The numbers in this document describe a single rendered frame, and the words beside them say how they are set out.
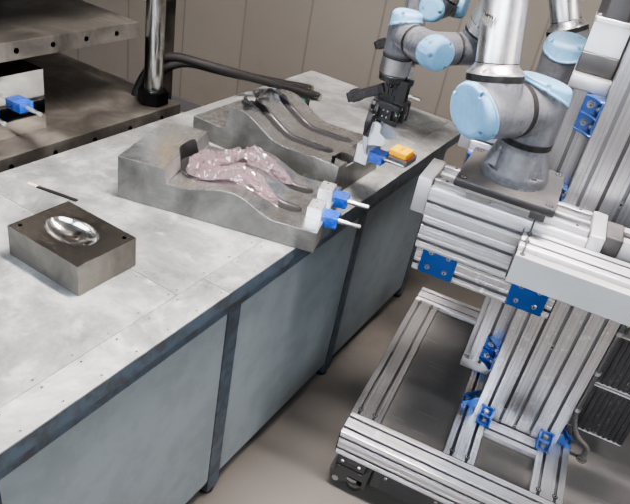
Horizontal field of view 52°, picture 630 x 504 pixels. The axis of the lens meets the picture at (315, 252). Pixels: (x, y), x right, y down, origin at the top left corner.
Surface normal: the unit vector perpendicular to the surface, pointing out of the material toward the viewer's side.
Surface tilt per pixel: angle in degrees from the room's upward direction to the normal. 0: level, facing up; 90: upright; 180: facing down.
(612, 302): 90
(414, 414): 0
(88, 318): 0
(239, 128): 90
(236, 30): 90
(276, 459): 0
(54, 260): 90
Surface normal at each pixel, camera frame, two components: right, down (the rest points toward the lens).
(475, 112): -0.87, 0.26
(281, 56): -0.40, 0.44
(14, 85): 0.84, 0.40
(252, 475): 0.17, -0.83
